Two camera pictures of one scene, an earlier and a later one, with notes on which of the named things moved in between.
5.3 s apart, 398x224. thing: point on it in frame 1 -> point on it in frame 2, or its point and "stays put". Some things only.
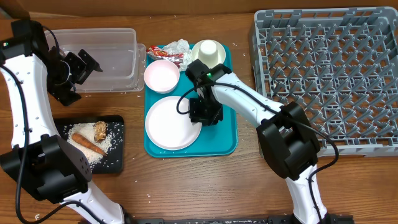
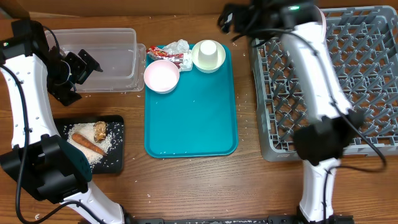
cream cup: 208,53 stays put
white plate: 168,129 -> 324,23
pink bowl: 161,76 stays put
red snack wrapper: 157,53 stays put
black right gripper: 199,118 -> 239,18
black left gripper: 60,92 stays put
